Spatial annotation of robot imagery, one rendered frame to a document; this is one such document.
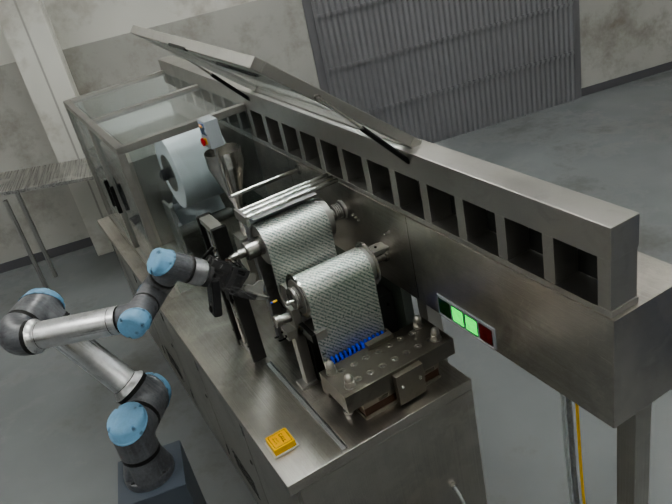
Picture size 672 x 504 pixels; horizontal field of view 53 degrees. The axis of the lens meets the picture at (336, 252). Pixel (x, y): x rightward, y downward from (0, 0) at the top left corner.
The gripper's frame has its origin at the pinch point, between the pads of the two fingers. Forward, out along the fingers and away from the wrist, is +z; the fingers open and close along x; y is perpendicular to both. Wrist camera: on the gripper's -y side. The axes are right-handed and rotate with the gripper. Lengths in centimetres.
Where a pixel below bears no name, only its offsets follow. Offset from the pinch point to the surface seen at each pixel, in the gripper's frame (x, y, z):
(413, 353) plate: -22, 1, 45
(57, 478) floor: 139, -159, 18
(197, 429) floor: 121, -113, 72
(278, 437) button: -13.8, -37.3, 16.8
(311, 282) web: -2.1, 8.6, 13.1
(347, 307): -4.5, 4.7, 27.8
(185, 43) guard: 31, 58, -38
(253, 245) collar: 24.5, 8.7, 4.8
